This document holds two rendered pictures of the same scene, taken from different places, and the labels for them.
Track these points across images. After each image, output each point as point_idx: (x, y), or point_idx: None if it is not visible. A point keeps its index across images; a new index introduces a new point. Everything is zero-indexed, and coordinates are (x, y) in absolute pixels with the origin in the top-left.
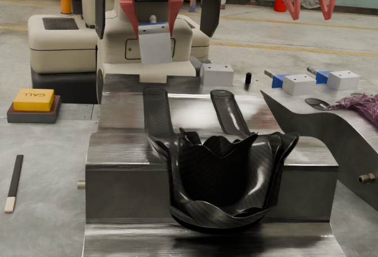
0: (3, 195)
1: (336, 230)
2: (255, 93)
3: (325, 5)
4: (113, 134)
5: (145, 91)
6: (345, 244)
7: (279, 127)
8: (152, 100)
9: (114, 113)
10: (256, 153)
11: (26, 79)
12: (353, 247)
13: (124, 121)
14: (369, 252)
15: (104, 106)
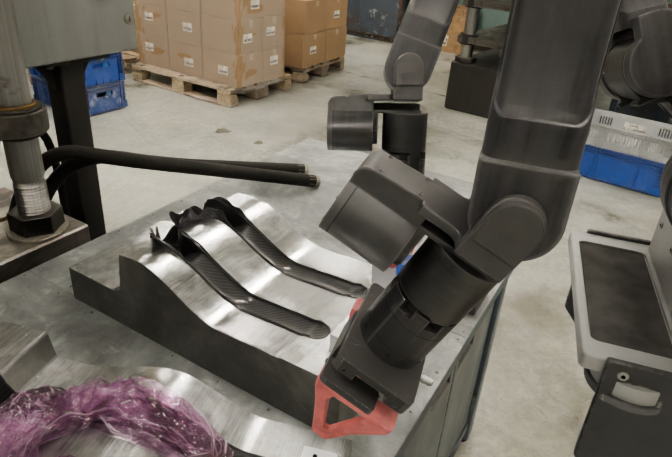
0: (333, 251)
1: (128, 361)
2: (294, 355)
3: (341, 423)
4: (258, 208)
5: (362, 287)
6: (114, 354)
7: (220, 331)
8: (348, 290)
9: (334, 259)
10: (187, 258)
11: None
12: (107, 355)
13: (317, 259)
14: (93, 360)
15: (350, 259)
